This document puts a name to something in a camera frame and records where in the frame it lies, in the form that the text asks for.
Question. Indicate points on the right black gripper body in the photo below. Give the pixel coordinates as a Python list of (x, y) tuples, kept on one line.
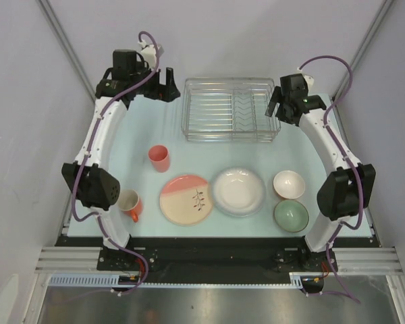
[(281, 113)]

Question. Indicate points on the pink tumbler cup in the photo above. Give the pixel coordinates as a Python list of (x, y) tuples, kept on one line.
[(159, 157)]

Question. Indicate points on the orange white bowl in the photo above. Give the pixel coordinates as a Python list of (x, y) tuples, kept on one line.
[(289, 184)]

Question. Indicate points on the white deep plate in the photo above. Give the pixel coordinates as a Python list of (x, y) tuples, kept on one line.
[(238, 191)]

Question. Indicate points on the pink cream leaf plate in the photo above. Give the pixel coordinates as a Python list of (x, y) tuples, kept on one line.
[(186, 200)]

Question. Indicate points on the green celadon bowl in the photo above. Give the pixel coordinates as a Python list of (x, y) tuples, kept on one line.
[(291, 216)]

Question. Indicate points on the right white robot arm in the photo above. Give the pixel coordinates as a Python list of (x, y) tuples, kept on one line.
[(347, 189)]

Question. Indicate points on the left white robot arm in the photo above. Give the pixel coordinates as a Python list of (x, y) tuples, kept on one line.
[(94, 190)]

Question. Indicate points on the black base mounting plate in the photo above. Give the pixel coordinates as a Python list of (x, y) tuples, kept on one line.
[(206, 260)]

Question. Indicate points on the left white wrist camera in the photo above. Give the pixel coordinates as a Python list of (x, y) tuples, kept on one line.
[(149, 53)]

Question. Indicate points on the chrome wire dish rack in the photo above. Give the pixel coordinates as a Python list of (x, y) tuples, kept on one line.
[(228, 109)]

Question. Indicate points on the orange mug with handle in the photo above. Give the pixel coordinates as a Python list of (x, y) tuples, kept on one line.
[(130, 203)]

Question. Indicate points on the aluminium frame rail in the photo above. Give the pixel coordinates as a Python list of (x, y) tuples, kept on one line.
[(68, 260)]

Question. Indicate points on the white slotted cable duct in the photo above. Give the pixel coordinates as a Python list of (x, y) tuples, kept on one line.
[(113, 281)]

